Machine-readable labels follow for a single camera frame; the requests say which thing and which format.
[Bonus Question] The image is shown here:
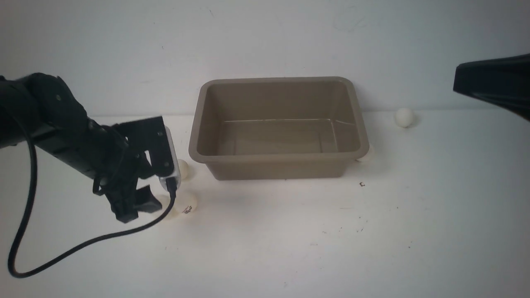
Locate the white printed ping-pong ball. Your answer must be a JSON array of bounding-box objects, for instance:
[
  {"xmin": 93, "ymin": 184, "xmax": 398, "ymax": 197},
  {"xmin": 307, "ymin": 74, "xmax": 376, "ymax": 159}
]
[{"xmin": 173, "ymin": 190, "xmax": 198, "ymax": 215}]

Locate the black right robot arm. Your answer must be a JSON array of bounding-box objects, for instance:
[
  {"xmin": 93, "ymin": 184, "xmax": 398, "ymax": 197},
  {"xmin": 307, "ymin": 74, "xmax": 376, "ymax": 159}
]
[{"xmin": 453, "ymin": 53, "xmax": 530, "ymax": 121}]

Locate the tan plastic bin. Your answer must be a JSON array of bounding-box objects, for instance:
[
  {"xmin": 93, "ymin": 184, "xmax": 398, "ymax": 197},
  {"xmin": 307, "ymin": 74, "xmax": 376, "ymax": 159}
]
[{"xmin": 188, "ymin": 76, "xmax": 370, "ymax": 181}]

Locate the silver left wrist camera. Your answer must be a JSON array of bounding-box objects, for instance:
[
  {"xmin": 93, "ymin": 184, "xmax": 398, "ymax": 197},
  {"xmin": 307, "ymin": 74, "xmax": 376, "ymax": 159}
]
[{"xmin": 159, "ymin": 126, "xmax": 182, "ymax": 192}]

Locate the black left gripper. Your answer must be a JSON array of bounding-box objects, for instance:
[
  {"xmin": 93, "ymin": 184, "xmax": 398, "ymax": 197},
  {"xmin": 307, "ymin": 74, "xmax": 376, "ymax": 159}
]
[{"xmin": 93, "ymin": 116, "xmax": 173, "ymax": 224}]

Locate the black left camera cable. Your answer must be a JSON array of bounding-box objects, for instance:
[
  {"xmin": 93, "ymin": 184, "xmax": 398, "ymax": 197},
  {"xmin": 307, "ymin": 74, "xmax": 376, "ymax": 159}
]
[{"xmin": 7, "ymin": 124, "xmax": 178, "ymax": 279}]

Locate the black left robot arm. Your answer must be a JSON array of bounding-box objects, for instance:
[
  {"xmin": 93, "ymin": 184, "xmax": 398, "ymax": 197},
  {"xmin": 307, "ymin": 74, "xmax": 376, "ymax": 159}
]
[{"xmin": 1, "ymin": 73, "xmax": 176, "ymax": 223}]

